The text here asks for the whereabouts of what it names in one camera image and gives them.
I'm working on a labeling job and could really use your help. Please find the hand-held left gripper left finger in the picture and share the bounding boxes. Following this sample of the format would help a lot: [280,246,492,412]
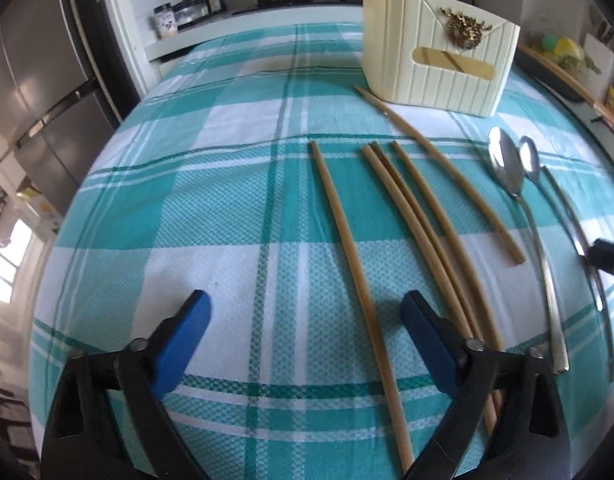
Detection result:
[41,289,212,480]

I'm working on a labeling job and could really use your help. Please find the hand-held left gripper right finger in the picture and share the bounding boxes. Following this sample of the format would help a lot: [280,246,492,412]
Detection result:
[401,290,572,480]

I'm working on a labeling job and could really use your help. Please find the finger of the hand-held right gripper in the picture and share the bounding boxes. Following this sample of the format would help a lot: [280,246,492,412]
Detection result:
[588,238,614,292]

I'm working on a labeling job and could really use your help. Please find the wooden chopstick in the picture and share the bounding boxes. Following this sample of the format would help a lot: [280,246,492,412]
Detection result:
[369,142,492,348]
[354,85,526,266]
[309,141,415,473]
[362,146,502,436]
[391,141,505,353]

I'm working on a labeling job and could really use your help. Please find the small metal spoon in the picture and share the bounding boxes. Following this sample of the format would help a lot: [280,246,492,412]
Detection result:
[518,135,614,383]

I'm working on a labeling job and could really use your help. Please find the large metal spoon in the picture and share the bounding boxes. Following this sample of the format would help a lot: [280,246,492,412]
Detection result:
[488,126,571,375]

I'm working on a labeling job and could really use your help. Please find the cream ribbed utensil holder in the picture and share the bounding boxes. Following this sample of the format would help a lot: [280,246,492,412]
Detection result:
[362,0,522,119]

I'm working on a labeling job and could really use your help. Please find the teal white plaid tablecloth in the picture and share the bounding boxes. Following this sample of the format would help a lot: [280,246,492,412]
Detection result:
[29,22,614,480]

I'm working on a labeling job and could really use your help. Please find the dark wood-edged tray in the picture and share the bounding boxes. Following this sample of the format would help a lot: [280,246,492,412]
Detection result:
[516,42,614,132]

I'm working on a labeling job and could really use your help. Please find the yellow and white box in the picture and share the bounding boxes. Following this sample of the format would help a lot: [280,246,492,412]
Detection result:
[16,184,64,232]

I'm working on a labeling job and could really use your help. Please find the white knife block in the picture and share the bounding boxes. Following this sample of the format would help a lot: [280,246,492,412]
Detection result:
[581,5,614,87]

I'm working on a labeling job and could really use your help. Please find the green and yellow sponges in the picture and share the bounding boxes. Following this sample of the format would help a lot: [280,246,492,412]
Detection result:
[538,34,586,69]

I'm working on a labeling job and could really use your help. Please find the grey steel refrigerator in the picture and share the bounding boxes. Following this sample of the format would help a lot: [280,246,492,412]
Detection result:
[0,0,124,221]

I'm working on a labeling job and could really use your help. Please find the white label spice jar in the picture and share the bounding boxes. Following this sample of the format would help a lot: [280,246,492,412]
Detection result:
[153,4,178,39]

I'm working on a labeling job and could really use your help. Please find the clear plastic container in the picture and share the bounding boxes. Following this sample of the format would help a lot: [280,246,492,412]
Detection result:
[174,2,208,29]

